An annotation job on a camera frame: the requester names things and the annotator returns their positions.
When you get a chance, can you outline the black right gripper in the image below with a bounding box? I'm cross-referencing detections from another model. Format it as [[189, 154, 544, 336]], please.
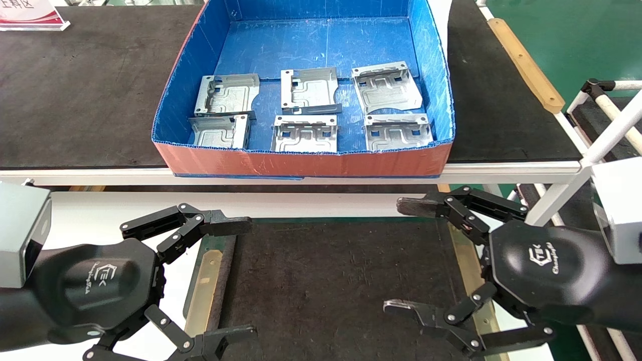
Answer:
[[383, 186, 642, 357]]

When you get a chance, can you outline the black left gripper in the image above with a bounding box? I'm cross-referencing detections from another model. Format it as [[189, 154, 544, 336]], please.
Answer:
[[0, 203, 258, 361]]

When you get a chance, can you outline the silver stamped metal bracket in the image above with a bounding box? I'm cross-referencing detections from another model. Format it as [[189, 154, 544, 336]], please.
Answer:
[[271, 115, 339, 153], [351, 61, 423, 115], [188, 114, 250, 150], [280, 67, 343, 115], [363, 114, 433, 152], [194, 74, 261, 120]]

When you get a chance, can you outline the blue cardboard tray box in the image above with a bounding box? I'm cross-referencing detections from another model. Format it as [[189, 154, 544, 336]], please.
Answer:
[[151, 0, 456, 179]]

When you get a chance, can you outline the brass edge strip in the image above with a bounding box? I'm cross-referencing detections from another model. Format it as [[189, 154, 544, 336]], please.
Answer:
[[448, 221, 510, 361], [184, 249, 224, 337]]

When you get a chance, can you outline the dark green base mat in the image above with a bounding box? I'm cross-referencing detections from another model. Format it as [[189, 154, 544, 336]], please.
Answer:
[[183, 218, 237, 321]]

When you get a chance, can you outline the black work mat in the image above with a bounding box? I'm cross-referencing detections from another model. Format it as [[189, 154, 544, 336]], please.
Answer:
[[219, 218, 485, 361]]

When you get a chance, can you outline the black rack shelf mat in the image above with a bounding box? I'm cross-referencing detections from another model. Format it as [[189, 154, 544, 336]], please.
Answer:
[[572, 95, 642, 161]]

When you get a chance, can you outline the long wooden strip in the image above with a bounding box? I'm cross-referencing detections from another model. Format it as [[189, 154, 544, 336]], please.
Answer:
[[488, 18, 566, 115]]

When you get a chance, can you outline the large black bench mat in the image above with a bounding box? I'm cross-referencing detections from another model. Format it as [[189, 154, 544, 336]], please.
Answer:
[[0, 0, 583, 169]]

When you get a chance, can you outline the red white sign board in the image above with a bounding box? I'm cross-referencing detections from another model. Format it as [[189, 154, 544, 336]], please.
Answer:
[[0, 0, 71, 32]]

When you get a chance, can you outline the white tube rack frame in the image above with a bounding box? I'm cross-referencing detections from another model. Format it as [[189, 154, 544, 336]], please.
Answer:
[[524, 78, 642, 361]]

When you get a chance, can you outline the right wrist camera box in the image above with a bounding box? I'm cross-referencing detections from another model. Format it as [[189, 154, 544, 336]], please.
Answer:
[[591, 157, 642, 265]]

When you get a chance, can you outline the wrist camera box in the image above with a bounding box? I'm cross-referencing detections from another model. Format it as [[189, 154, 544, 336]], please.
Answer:
[[591, 157, 642, 265], [0, 183, 52, 289]]

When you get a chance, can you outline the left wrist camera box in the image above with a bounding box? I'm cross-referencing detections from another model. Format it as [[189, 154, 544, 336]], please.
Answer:
[[0, 183, 52, 289]]

